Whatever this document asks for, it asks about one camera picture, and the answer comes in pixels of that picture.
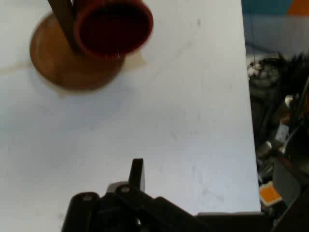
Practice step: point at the teal foam mat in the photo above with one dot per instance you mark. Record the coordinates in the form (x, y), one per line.
(265, 6)

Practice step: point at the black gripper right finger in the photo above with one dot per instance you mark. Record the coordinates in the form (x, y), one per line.
(137, 174)

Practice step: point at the orange foam mat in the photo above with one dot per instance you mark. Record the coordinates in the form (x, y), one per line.
(300, 6)

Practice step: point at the red enamel mug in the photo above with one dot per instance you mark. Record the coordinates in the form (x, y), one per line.
(113, 29)

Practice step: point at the brown wooden mug tree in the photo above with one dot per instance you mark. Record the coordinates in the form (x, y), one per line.
(60, 72)

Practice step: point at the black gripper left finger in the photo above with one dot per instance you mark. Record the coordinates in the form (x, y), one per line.
(80, 210)

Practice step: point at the small orange foam tile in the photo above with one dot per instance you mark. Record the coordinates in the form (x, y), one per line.
(270, 194)

